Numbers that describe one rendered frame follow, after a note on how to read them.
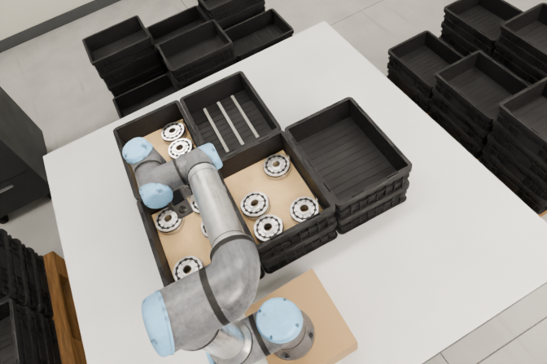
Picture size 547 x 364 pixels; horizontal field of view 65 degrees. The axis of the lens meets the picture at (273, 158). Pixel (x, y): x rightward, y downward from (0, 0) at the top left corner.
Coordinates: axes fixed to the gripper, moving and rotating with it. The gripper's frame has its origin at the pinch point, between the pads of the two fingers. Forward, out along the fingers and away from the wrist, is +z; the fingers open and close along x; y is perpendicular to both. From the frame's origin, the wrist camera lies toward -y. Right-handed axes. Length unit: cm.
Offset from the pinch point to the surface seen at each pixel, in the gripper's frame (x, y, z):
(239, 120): -28, 43, 21
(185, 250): 12.0, -1.9, 15.5
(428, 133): -92, 2, 43
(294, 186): -32.3, 0.8, 21.6
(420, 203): -69, -23, 40
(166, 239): 17.0, 5.7, 14.8
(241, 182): -16.1, 13.3, 19.3
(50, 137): 97, 188, 88
